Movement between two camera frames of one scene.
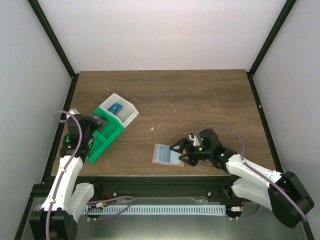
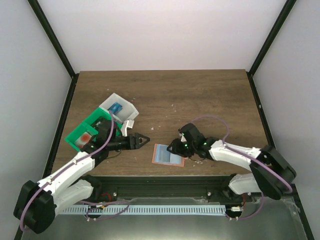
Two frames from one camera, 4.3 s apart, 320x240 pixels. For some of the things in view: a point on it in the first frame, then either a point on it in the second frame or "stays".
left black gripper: x=95 y=125 to x=136 y=141
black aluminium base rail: x=141 y=186 stays
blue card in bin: x=115 y=108 stays
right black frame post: x=287 y=7 stays
